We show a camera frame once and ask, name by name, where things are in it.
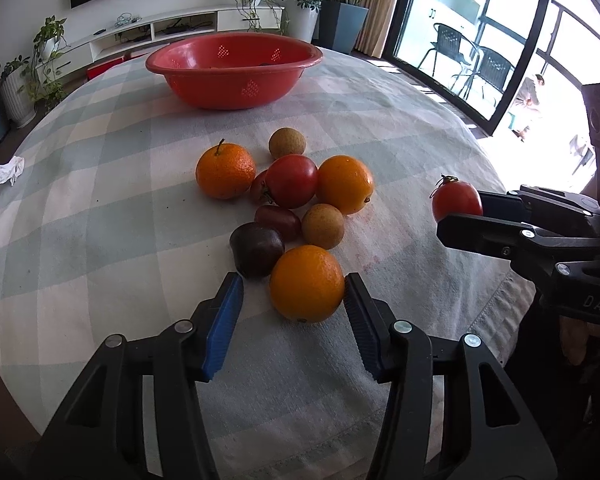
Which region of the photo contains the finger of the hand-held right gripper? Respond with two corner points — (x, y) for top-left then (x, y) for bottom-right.
(480, 185), (600, 231)
(436, 213), (600, 273)

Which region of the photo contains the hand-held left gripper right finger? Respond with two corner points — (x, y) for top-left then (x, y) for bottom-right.
(342, 272), (558, 480)

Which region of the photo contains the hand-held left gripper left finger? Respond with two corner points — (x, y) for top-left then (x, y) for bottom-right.
(30, 272), (246, 480)

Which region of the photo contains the red tomato with stem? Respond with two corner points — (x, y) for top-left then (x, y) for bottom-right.
(429, 175), (484, 224)

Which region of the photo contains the orange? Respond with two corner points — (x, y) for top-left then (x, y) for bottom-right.
(269, 245), (346, 324)
(316, 155), (375, 216)

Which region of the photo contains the dark purple plum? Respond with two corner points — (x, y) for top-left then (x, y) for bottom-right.
(229, 223), (285, 279)

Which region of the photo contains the dark red plum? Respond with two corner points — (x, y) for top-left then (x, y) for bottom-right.
(254, 204), (302, 242)

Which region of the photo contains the small red tomato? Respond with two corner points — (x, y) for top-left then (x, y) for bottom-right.
(250, 169), (276, 206)

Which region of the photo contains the mandarin with green stem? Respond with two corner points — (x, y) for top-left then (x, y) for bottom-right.
(195, 139), (257, 200)

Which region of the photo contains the large red tomato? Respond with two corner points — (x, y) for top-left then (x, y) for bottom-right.
(265, 155), (319, 209)

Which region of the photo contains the red plastic colander basin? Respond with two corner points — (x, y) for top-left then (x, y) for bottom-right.
(145, 31), (323, 111)

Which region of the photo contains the person's right hand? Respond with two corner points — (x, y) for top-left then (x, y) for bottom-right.
(559, 316), (591, 367)

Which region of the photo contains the black outdoor chair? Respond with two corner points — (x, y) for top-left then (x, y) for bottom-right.
(419, 22), (481, 78)
(452, 46), (517, 106)

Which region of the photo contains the checked tablecloth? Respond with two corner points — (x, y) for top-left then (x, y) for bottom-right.
(0, 45), (536, 480)

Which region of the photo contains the beige curtain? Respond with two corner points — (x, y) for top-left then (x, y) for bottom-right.
(355, 0), (406, 58)

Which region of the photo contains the large-leaf plant grey-blue pot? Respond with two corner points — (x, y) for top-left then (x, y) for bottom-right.
(302, 0), (376, 55)

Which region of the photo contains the crumpled white tissue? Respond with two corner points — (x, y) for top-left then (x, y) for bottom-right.
(0, 156), (26, 186)

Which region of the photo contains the plant in white smooth pot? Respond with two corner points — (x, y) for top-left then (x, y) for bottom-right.
(274, 0), (326, 43)

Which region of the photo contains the red storage box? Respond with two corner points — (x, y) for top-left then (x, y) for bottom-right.
(86, 57), (126, 81)

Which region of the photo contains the plant in white ribbed pot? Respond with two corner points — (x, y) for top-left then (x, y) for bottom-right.
(0, 55), (41, 129)

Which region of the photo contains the white television cabinet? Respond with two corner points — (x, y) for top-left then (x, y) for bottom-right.
(32, 6), (286, 86)

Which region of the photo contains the black glass door frame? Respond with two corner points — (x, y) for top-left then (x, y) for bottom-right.
(380, 0), (600, 136)

